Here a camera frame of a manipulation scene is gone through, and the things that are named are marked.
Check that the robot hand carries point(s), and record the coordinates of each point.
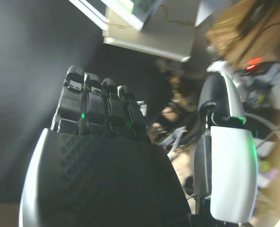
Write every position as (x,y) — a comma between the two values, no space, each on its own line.
(111,179)

